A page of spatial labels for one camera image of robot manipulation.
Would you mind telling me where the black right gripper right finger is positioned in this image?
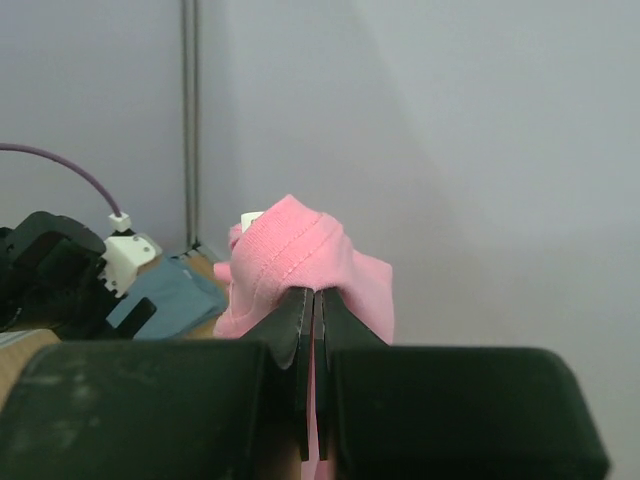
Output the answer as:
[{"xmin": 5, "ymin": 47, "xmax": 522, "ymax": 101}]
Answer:
[{"xmin": 314, "ymin": 289, "xmax": 610, "ymax": 479}]

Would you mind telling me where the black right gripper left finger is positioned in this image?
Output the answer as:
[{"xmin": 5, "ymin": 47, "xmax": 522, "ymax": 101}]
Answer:
[{"xmin": 1, "ymin": 288, "xmax": 313, "ymax": 479}]

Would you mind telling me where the pink t shirt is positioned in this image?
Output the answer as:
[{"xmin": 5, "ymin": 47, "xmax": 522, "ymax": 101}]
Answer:
[{"xmin": 213, "ymin": 193, "xmax": 396, "ymax": 480}]

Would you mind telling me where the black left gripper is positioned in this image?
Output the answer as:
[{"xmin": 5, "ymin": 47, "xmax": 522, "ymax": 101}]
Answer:
[{"xmin": 1, "ymin": 211, "xmax": 156, "ymax": 340}]

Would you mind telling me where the folded grey-blue t shirt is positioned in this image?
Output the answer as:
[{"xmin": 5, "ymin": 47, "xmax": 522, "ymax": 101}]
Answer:
[{"xmin": 108, "ymin": 253, "xmax": 228, "ymax": 340}]

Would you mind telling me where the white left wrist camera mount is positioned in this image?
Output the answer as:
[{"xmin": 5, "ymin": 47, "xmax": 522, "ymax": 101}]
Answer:
[{"xmin": 98, "ymin": 234, "xmax": 163, "ymax": 299}]

